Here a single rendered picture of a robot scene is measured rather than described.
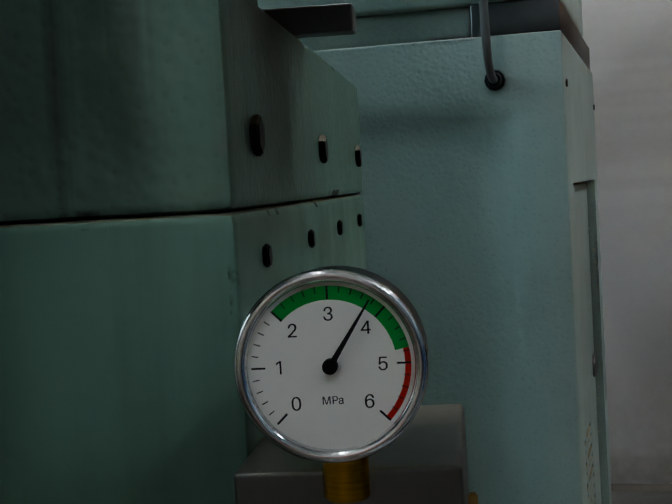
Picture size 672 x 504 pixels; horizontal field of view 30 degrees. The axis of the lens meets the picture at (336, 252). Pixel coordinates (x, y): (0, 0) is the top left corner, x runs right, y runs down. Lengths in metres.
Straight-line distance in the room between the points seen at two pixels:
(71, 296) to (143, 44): 0.10
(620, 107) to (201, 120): 2.41
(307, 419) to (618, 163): 2.47
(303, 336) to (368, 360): 0.02
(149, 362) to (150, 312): 0.02
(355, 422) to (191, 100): 0.14
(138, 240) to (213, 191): 0.03
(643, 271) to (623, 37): 0.52
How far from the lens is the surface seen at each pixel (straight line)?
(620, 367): 2.89
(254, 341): 0.41
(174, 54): 0.47
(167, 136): 0.47
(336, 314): 0.40
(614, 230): 2.86
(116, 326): 0.48
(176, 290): 0.47
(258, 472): 0.44
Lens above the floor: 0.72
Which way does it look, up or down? 3 degrees down
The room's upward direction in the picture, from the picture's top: 3 degrees counter-clockwise
